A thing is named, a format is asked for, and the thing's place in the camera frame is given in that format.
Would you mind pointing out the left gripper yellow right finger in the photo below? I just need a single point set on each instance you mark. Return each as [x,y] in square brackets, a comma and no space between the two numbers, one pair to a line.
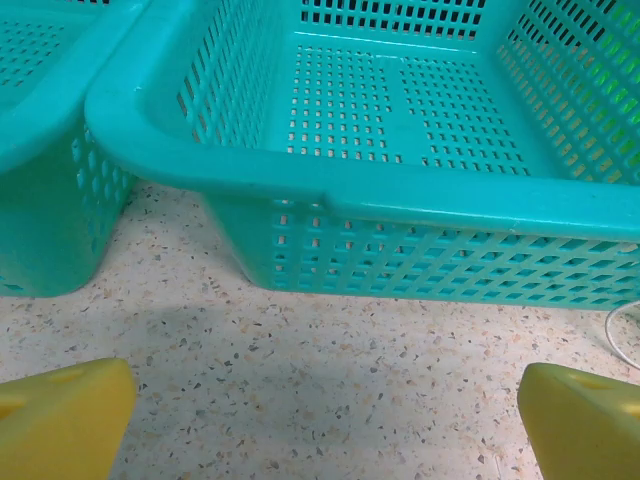
[590,430]

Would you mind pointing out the green perforated plastic basket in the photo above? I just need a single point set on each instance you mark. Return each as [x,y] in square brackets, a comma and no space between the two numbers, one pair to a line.
[621,95]

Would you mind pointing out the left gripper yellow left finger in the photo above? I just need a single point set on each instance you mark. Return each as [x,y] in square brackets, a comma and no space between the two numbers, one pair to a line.
[60,425]

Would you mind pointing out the teal perforated plastic basket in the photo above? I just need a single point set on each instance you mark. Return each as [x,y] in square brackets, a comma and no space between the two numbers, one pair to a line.
[350,175]
[45,225]

